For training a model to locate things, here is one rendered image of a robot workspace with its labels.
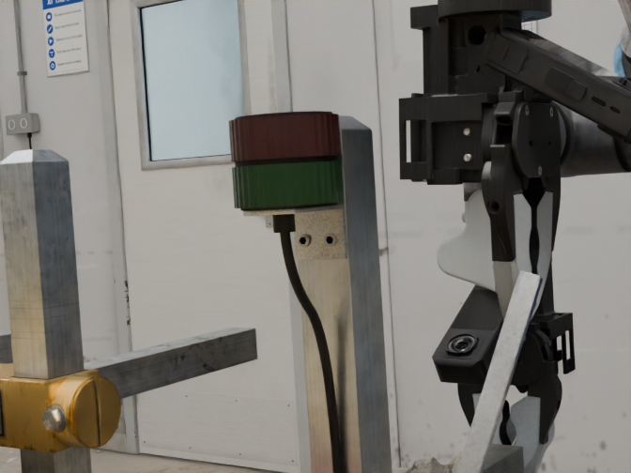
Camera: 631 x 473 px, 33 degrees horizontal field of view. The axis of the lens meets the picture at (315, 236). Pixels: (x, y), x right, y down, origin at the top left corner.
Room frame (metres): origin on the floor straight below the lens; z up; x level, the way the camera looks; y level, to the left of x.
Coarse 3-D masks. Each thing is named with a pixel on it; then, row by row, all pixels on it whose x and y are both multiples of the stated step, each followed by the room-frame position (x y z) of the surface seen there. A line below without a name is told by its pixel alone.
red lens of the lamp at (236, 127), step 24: (240, 120) 0.57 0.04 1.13; (264, 120) 0.56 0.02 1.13; (288, 120) 0.56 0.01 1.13; (312, 120) 0.56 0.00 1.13; (336, 120) 0.58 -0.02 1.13; (240, 144) 0.57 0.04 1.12; (264, 144) 0.56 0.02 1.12; (288, 144) 0.56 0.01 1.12; (312, 144) 0.56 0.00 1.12; (336, 144) 0.57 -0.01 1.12
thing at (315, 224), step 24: (288, 216) 0.58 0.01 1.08; (312, 216) 0.61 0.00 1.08; (336, 216) 0.60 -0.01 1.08; (288, 240) 0.58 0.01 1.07; (312, 240) 0.61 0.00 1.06; (336, 240) 0.60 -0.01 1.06; (288, 264) 0.58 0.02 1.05; (312, 312) 0.59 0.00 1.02; (336, 408) 0.60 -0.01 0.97; (336, 432) 0.60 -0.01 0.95; (336, 456) 0.60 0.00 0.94
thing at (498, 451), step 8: (496, 448) 0.90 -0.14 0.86; (504, 448) 0.90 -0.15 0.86; (512, 448) 0.90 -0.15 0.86; (520, 448) 0.90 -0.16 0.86; (488, 456) 0.88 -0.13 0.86; (496, 456) 0.87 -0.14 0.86; (504, 456) 0.87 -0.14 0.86; (512, 456) 0.88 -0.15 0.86; (520, 456) 0.90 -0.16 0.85; (488, 464) 0.85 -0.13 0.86; (496, 464) 0.86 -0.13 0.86; (504, 464) 0.87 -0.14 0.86; (512, 464) 0.88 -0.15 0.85; (520, 464) 0.90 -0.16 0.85; (488, 472) 0.84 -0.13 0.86; (496, 472) 0.85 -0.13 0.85; (504, 472) 0.87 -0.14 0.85; (512, 472) 0.88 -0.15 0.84; (520, 472) 0.90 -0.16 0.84
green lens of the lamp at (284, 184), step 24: (240, 168) 0.57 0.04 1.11; (264, 168) 0.56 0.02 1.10; (288, 168) 0.56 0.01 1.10; (312, 168) 0.56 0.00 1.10; (336, 168) 0.57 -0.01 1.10; (240, 192) 0.57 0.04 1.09; (264, 192) 0.56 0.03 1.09; (288, 192) 0.56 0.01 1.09; (312, 192) 0.56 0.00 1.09; (336, 192) 0.57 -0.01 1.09
